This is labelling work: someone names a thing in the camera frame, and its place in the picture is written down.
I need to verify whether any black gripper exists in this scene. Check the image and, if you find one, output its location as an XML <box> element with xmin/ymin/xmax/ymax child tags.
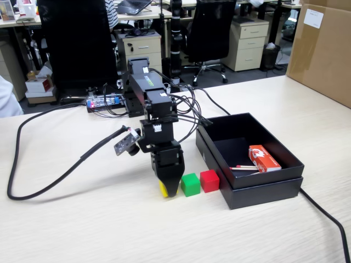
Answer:
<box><xmin>149</xmin><ymin>144</ymin><xmax>185</xmax><ymax>198</ymax></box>

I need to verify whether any yellow cube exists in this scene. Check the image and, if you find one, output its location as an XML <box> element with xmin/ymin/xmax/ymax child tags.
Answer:
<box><xmin>158</xmin><ymin>180</ymin><xmax>169</xmax><ymax>198</ymax></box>

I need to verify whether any green cube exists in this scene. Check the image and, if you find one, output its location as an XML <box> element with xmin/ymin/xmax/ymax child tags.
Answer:
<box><xmin>180</xmin><ymin>173</ymin><xmax>201</xmax><ymax>198</ymax></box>

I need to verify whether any red cube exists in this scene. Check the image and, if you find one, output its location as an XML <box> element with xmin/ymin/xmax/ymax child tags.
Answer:
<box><xmin>199</xmin><ymin>169</ymin><xmax>220</xmax><ymax>194</ymax></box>

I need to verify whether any black open box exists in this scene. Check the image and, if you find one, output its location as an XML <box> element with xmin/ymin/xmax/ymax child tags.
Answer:
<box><xmin>195</xmin><ymin>129</ymin><xmax>304</xmax><ymax>211</ymax></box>

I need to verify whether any black cardboard box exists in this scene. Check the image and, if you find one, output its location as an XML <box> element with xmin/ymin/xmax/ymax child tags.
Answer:
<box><xmin>197</xmin><ymin>112</ymin><xmax>305</xmax><ymax>190</ymax></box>

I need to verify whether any large brown cardboard box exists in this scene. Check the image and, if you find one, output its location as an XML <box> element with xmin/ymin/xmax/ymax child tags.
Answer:
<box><xmin>285</xmin><ymin>0</ymin><xmax>351</xmax><ymax>109</ymax></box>

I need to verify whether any red and white matchbox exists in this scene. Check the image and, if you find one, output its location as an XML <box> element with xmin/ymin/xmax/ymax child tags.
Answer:
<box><xmin>248</xmin><ymin>145</ymin><xmax>282</xmax><ymax>174</ymax></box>

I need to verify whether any controller board with red light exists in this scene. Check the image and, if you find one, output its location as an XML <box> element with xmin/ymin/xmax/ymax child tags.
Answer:
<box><xmin>86</xmin><ymin>94</ymin><xmax>123</xmax><ymax>113</ymax></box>

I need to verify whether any beige drawer cabinet with headset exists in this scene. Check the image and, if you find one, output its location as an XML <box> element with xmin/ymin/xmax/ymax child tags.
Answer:
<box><xmin>116</xmin><ymin>29</ymin><xmax>163</xmax><ymax>75</ymax></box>

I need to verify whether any black office chair on castors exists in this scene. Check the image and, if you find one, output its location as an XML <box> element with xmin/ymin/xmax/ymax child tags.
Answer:
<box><xmin>182</xmin><ymin>0</ymin><xmax>237</xmax><ymax>87</ymax></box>

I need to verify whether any beige three-drawer cabinet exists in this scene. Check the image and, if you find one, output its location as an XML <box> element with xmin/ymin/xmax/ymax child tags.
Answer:
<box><xmin>220</xmin><ymin>19</ymin><xmax>270</xmax><ymax>73</ymax></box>

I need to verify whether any black headset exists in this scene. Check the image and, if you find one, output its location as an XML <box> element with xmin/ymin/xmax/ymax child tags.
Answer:
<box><xmin>124</xmin><ymin>27</ymin><xmax>156</xmax><ymax>38</ymax></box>

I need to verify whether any black waste bin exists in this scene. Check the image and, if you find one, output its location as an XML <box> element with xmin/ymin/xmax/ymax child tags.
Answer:
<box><xmin>260</xmin><ymin>43</ymin><xmax>282</xmax><ymax>72</ymax></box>

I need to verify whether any white and red carton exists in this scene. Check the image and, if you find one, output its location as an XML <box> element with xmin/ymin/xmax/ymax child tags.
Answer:
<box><xmin>25</xmin><ymin>77</ymin><xmax>54</xmax><ymax>94</ymax></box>

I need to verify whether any wide black mesh office chair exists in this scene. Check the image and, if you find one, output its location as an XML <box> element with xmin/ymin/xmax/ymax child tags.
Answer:
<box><xmin>36</xmin><ymin>0</ymin><xmax>119</xmax><ymax>92</ymax></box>

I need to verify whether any person in striped shirt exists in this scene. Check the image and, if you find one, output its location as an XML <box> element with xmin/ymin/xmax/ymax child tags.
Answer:
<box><xmin>104</xmin><ymin>0</ymin><xmax>120</xmax><ymax>31</ymax></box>

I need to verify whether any dark laptop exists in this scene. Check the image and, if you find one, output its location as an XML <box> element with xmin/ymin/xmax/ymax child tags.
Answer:
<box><xmin>116</xmin><ymin>0</ymin><xmax>153</xmax><ymax>16</ymax></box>

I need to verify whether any person in white shirt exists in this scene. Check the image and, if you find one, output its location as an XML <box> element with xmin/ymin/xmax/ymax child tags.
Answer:
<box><xmin>0</xmin><ymin>75</ymin><xmax>24</xmax><ymax>119</ymax></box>

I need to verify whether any framed picture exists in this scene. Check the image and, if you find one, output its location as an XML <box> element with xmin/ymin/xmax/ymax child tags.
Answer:
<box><xmin>0</xmin><ymin>0</ymin><xmax>16</xmax><ymax>22</ymax></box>

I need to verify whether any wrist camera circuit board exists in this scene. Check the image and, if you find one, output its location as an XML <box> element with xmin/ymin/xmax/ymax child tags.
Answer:
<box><xmin>113</xmin><ymin>128</ymin><xmax>144</xmax><ymax>158</ymax></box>

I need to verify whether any black servo wire bundle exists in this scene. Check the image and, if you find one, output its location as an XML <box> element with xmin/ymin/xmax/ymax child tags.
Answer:
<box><xmin>155</xmin><ymin>69</ymin><xmax>231</xmax><ymax>144</ymax></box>

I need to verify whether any thin black cable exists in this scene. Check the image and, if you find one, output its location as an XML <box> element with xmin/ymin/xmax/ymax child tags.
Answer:
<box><xmin>201</xmin><ymin>89</ymin><xmax>232</xmax><ymax>117</ymax></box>

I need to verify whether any thick black sleeved cable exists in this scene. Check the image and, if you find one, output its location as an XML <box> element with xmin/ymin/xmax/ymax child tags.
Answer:
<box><xmin>7</xmin><ymin>101</ymin><xmax>130</xmax><ymax>202</ymax></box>

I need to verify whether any black power cable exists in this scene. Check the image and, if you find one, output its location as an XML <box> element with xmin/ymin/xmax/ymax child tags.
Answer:
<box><xmin>298</xmin><ymin>187</ymin><xmax>351</xmax><ymax>263</ymax></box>

